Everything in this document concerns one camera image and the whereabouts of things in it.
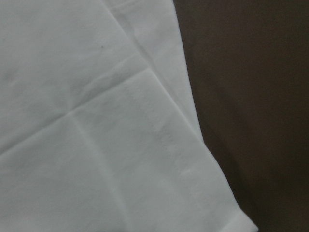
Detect white long-sleeve printed shirt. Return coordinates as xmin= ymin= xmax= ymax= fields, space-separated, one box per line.
xmin=0 ymin=0 xmax=257 ymax=232

